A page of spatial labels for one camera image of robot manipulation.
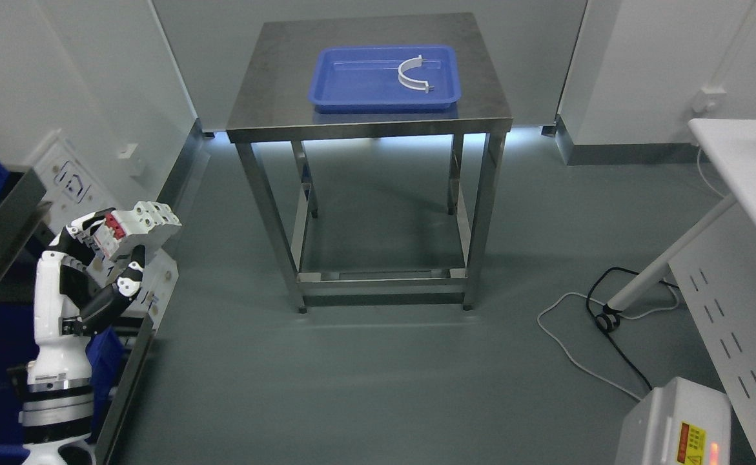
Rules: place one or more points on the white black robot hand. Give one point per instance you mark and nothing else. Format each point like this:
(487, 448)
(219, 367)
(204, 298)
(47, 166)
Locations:
(66, 312)

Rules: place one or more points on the white red circuit breaker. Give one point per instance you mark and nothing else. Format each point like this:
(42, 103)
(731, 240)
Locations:
(148, 224)

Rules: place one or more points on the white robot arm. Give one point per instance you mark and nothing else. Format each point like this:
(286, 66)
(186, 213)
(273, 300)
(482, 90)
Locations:
(56, 417)

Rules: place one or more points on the steel shelf rack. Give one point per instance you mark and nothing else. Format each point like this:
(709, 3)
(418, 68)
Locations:
(22, 208)

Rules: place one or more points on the blue bin lower left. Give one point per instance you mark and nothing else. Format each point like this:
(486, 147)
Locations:
(108, 357)

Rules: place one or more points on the white perforated panel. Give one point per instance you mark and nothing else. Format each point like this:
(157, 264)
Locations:
(73, 191)

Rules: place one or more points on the stainless steel table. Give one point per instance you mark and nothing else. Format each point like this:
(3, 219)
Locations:
(300, 163)

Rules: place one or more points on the blue plastic tray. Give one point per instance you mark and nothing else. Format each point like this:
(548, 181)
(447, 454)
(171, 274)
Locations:
(385, 79)

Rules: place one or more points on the white machine with warning label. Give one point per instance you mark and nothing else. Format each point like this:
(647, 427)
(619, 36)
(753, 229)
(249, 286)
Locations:
(681, 423)

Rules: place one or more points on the white desk with leg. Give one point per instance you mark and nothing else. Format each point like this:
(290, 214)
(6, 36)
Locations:
(714, 264)

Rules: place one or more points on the white wall box left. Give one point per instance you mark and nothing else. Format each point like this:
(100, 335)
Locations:
(131, 160)

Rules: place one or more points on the white wall socket right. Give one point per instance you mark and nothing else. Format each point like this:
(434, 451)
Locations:
(708, 99)

